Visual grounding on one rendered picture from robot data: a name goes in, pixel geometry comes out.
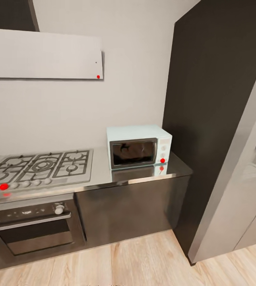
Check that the fridge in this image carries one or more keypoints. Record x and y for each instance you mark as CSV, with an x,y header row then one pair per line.
x,y
210,111

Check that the range hood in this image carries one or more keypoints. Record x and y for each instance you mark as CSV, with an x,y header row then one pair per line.
x,y
25,52

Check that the burner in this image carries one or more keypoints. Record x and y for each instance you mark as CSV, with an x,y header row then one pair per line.
x,y
46,169

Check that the microwave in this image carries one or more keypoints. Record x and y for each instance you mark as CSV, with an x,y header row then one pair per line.
x,y
130,146

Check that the oven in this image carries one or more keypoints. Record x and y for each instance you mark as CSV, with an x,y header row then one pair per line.
x,y
41,226

